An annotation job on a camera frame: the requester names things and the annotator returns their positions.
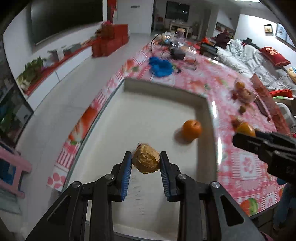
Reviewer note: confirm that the white side table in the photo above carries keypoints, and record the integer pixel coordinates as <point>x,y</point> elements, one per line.
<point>181,29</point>

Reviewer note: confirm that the stack of red gift boxes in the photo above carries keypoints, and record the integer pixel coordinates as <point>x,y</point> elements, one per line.
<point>111,41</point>

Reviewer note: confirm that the brown walnut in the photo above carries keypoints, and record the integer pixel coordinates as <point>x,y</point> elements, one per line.
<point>146,160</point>

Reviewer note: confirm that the strawberry print red tablecloth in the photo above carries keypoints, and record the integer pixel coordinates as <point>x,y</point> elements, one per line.
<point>235,166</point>

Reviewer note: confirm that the black power adapter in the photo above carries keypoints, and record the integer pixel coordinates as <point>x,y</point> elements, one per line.
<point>178,53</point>

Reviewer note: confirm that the small tangerine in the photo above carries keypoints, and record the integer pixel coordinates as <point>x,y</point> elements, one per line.
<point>240,85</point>

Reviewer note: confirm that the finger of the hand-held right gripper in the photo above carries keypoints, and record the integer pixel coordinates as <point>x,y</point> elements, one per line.
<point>272,136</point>
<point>249,143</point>

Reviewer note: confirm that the white tray grey rim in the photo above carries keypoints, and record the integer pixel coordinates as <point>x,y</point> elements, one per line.
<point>143,120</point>

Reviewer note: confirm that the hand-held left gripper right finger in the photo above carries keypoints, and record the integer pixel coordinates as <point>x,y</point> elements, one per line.
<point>165,176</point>

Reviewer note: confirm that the brown kiwi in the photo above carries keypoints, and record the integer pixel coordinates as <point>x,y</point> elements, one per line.
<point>242,108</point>

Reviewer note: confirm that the red embroidered pillow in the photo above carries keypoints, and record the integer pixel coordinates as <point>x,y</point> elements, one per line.
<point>274,56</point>

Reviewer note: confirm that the blue cloth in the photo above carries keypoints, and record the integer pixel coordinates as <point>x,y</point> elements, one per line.
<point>161,66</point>

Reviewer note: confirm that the small framed wall picture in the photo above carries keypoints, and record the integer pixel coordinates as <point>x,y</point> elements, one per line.
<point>268,29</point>

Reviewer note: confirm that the black box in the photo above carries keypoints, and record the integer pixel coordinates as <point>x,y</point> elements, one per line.
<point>208,49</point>

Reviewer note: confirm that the glass door display cabinet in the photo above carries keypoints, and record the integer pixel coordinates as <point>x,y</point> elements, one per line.
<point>13,113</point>

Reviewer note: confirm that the open cardboard box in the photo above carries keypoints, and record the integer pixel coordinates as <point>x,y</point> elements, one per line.
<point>55,54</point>

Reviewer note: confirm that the grey box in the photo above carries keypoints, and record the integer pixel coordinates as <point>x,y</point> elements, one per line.
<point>71,49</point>

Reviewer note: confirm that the pink stool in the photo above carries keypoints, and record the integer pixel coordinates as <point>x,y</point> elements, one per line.
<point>13,171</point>

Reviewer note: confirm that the clear glass jar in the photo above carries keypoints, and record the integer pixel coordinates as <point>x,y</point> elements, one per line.
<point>190,55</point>

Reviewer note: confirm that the yellow plush toy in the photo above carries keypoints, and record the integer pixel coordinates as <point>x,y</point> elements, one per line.
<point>292,74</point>

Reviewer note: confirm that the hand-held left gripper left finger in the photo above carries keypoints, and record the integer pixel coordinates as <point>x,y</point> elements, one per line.
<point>126,176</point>

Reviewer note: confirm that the white tv cabinet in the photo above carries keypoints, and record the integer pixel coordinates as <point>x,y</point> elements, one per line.
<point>67,69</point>

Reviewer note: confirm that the black television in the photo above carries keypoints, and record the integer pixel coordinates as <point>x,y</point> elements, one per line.
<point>64,18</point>

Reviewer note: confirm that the small red tomato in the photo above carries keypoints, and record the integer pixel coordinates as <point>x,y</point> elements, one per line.
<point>234,95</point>
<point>236,121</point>

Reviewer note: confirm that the clear glass bowl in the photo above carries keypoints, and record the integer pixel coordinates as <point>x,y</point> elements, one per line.
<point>244,92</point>

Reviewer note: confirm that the green potted plant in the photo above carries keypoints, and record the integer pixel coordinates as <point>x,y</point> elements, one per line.
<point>31,71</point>

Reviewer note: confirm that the dark smartphone red case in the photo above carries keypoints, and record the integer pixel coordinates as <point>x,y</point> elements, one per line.
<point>262,103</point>

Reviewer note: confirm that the sofa with white quilt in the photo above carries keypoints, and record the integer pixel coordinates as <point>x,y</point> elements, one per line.
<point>249,60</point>

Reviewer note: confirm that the wide wall picture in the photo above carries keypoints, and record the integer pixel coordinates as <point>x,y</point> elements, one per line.
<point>223,26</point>

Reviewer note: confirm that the orange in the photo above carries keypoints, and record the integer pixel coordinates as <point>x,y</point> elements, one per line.
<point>191,130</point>
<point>246,129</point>

